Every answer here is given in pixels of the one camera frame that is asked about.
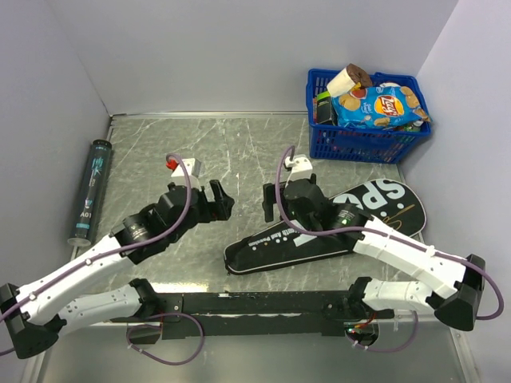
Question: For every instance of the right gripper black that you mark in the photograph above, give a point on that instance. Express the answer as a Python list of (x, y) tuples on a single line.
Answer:
[(269, 201)]

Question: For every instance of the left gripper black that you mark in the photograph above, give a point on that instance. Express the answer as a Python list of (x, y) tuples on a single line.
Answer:
[(223, 202)]

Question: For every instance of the black shuttlecock tube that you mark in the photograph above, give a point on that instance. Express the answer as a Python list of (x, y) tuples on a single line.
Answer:
[(91, 194)]

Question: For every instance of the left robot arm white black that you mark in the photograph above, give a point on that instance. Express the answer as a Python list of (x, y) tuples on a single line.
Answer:
[(38, 313)]

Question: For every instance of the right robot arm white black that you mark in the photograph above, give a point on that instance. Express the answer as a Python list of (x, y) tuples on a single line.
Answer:
[(448, 286)]

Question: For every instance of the blue plastic basket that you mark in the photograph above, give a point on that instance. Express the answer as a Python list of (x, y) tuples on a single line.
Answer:
[(332, 142)]

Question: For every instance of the black green box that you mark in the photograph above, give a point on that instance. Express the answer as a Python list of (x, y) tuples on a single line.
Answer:
[(324, 111)]

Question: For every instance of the cream brown snack package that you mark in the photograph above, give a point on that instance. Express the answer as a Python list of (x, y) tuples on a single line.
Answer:
[(347, 78)]

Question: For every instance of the blue chips bag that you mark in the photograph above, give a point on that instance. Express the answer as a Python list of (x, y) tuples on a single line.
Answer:
[(379, 108)]

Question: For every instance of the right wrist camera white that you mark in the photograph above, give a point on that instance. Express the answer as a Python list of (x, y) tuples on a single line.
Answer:
[(298, 168)]

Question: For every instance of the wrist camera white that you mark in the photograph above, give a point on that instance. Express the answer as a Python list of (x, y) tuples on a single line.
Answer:
[(191, 166), (298, 168)]

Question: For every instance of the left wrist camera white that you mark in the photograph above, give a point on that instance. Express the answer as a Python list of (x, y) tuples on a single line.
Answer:
[(191, 166)]

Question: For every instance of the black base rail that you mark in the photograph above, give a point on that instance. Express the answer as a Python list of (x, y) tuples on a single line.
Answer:
[(324, 312)]

